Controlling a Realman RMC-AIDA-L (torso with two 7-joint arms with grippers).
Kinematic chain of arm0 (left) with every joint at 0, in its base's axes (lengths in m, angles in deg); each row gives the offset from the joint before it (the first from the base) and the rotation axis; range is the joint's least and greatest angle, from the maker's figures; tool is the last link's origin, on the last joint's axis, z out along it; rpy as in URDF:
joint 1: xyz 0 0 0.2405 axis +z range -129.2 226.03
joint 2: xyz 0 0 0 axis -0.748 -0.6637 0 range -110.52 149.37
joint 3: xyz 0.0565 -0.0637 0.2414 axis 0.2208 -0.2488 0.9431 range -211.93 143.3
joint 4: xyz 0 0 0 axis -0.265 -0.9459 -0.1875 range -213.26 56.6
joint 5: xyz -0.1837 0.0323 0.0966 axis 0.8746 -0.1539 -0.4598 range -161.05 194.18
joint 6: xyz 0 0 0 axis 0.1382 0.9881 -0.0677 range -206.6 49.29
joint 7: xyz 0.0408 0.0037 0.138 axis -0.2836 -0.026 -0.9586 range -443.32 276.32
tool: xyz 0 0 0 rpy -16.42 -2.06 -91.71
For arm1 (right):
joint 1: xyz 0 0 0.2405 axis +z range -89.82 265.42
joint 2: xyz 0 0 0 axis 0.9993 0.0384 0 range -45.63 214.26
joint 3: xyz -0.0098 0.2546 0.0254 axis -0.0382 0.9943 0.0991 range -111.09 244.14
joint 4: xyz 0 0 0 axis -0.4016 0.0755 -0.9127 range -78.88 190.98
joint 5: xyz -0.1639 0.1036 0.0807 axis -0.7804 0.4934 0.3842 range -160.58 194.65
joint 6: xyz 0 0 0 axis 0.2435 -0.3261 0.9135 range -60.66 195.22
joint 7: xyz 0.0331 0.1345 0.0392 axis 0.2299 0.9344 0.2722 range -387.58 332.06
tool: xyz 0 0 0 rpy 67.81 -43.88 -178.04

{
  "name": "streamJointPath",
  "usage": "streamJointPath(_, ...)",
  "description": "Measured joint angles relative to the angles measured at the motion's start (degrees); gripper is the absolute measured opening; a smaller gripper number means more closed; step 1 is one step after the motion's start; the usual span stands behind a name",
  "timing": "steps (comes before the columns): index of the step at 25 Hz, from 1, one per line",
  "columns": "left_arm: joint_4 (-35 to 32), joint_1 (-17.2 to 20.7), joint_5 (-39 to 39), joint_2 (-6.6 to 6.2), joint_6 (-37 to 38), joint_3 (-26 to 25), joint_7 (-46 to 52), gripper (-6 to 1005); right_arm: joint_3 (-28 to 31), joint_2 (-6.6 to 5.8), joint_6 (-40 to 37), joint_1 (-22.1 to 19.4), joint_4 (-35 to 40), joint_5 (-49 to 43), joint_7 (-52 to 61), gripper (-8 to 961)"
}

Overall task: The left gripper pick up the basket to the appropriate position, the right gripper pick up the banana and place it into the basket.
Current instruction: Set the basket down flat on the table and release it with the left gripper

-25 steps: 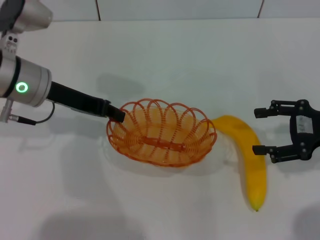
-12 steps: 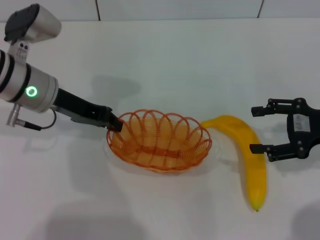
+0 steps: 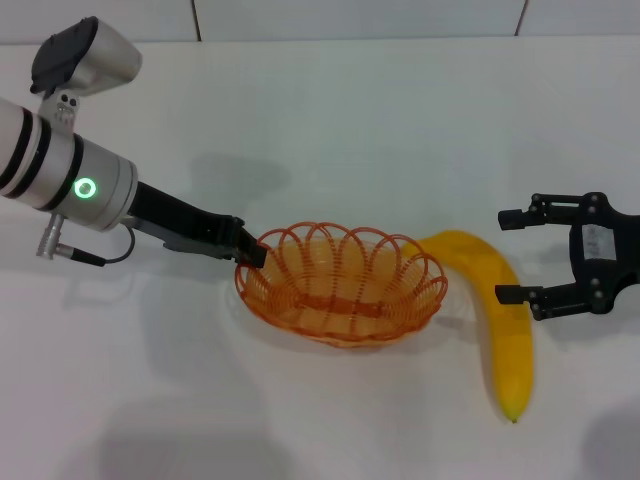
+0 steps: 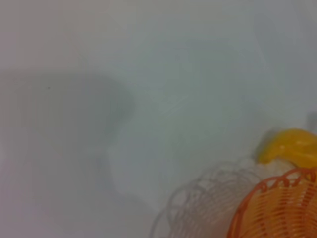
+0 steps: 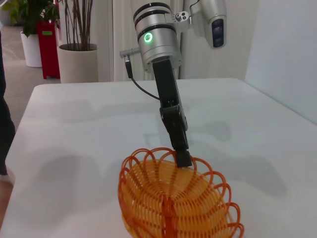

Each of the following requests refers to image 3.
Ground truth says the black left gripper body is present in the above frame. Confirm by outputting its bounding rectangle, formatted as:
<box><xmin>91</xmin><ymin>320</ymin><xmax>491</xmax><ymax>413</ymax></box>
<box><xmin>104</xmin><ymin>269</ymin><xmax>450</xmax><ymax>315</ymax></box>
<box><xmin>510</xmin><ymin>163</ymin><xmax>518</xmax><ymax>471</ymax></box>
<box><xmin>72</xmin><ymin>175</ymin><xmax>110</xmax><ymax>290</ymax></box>
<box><xmin>130</xmin><ymin>180</ymin><xmax>247</xmax><ymax>262</ymax></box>

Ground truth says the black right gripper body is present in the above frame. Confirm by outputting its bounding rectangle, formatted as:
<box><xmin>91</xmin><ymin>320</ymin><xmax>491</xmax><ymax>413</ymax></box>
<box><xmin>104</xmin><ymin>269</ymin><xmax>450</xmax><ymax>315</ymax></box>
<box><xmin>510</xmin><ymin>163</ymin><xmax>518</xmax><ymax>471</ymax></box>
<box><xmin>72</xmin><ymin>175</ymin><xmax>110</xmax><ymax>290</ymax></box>
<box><xmin>568</xmin><ymin>199</ymin><xmax>640</xmax><ymax>315</ymax></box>

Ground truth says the yellow banana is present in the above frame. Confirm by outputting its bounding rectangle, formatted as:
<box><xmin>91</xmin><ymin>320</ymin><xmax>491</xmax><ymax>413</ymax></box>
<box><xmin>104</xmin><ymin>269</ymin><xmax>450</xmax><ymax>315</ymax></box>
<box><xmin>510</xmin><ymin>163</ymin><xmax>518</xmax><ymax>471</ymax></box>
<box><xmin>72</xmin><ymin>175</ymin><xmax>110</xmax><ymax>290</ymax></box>
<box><xmin>402</xmin><ymin>229</ymin><xmax>538</xmax><ymax>426</ymax></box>

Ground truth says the orange wire basket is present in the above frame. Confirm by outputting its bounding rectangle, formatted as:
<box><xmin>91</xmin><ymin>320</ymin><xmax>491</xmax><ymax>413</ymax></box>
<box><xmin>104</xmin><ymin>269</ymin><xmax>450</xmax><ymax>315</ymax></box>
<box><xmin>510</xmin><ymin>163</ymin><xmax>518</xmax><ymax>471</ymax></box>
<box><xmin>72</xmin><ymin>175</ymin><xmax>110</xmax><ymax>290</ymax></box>
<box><xmin>234</xmin><ymin>222</ymin><xmax>449</xmax><ymax>349</ymax></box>

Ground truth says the white tablecloth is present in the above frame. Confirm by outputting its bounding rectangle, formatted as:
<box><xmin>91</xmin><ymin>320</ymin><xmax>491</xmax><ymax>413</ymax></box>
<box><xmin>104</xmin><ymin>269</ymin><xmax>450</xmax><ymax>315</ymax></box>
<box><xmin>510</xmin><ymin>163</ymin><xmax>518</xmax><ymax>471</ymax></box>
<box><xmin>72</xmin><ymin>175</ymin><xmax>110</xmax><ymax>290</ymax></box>
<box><xmin>0</xmin><ymin>35</ymin><xmax>640</xmax><ymax>480</ymax></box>

